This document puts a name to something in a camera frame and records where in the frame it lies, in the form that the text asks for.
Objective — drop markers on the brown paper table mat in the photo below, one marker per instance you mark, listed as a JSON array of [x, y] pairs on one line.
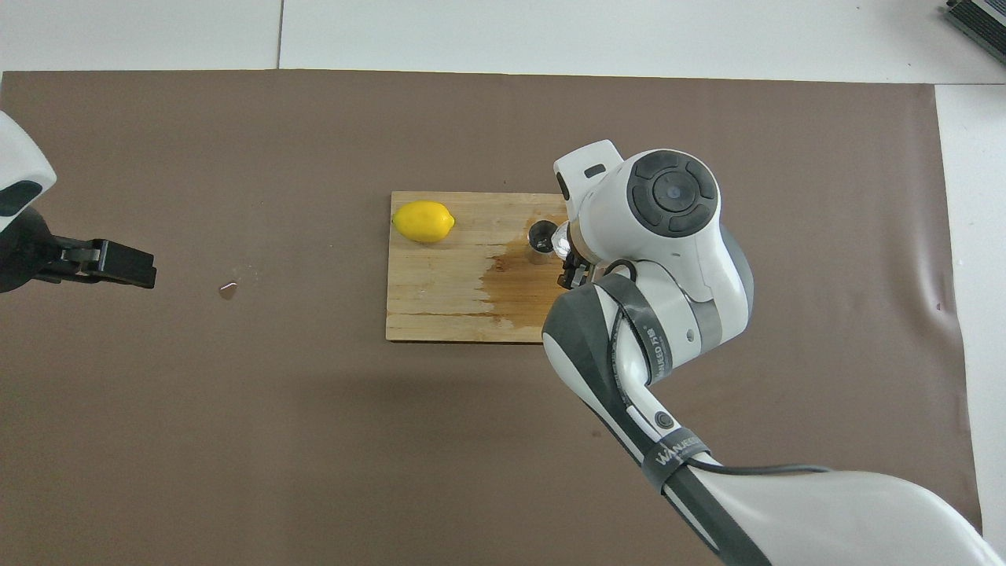
[[236, 432]]

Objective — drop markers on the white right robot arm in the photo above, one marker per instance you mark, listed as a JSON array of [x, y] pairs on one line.
[[684, 259]]

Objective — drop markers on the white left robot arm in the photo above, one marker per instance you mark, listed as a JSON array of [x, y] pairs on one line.
[[20, 165]]

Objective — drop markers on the yellow lemon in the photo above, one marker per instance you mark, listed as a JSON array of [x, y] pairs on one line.
[[423, 222]]

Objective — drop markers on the steel double jigger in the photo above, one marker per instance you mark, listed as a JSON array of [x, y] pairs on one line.
[[541, 236]]

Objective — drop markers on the wooden cutting board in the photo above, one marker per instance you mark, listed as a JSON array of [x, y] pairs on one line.
[[440, 291]]

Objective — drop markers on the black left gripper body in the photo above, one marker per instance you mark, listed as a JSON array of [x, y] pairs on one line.
[[20, 255]]

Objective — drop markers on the grey finned metal device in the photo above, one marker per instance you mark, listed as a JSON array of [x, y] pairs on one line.
[[978, 23]]

